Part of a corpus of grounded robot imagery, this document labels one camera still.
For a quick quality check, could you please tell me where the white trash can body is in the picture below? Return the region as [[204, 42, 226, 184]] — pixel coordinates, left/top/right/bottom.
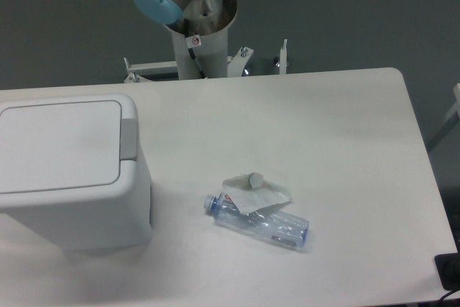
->
[[1, 93, 152, 251]]

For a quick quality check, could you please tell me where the white trash can lid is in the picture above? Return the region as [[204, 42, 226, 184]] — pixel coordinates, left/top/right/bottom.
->
[[1, 101, 121, 194]]

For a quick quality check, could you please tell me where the crumpled white paper tissue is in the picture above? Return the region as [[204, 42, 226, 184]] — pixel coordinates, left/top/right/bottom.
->
[[222, 173, 291, 214]]

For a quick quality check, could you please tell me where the clear plastic water bottle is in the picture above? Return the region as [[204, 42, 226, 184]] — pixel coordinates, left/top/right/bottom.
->
[[203, 193, 309, 249]]

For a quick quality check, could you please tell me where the black device at table edge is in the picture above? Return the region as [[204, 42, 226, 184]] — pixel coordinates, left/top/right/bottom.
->
[[434, 252, 459, 290]]

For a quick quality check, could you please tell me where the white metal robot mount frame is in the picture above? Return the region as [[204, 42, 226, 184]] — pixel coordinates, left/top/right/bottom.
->
[[123, 26, 289, 83]]

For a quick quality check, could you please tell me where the black cable on pedestal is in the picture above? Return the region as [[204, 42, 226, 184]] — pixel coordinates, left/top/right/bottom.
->
[[185, 19, 208, 80]]

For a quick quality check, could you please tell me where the white frame at right edge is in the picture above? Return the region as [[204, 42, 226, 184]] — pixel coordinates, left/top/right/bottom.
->
[[426, 83, 460, 152]]

